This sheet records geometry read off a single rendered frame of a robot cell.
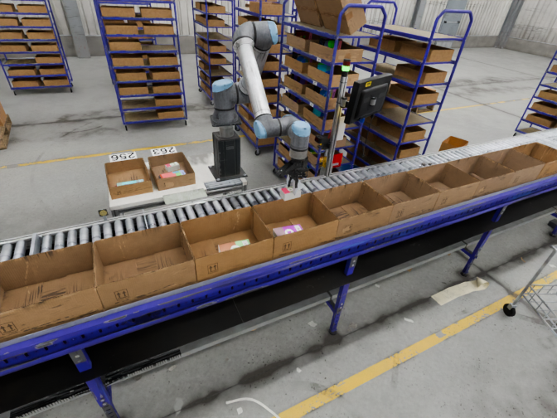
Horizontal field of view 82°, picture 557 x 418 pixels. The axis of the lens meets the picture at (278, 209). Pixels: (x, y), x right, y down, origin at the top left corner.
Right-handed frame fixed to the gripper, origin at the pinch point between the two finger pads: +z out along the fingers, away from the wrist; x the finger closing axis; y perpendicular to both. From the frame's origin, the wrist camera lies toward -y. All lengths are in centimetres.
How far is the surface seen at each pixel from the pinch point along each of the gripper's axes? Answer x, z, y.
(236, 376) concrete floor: -27, 116, -42
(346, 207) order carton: 4, 26, 47
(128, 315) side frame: -28, 25, -89
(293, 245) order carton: -21.3, 19.2, -8.0
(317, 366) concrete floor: -44, 115, 9
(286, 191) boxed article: -1.2, -0.4, -3.4
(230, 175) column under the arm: 90, 39, -3
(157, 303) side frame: -27, 25, -77
